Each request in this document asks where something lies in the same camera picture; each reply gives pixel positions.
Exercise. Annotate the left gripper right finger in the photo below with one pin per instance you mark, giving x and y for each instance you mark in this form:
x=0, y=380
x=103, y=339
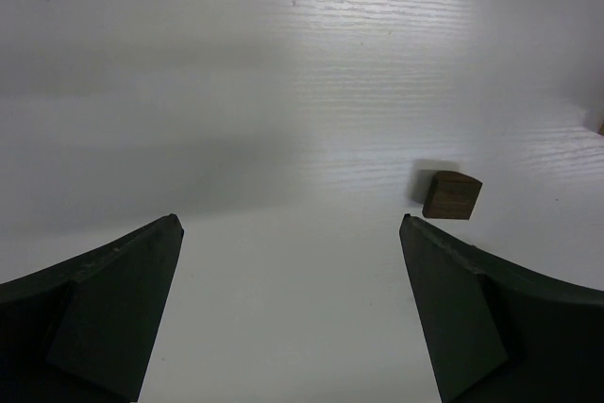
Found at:
x=497, y=331

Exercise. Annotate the dark brown wood cube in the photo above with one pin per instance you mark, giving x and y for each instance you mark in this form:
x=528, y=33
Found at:
x=451, y=196

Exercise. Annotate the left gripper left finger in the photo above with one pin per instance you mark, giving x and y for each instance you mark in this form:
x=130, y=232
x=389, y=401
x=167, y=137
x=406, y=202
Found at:
x=83, y=330

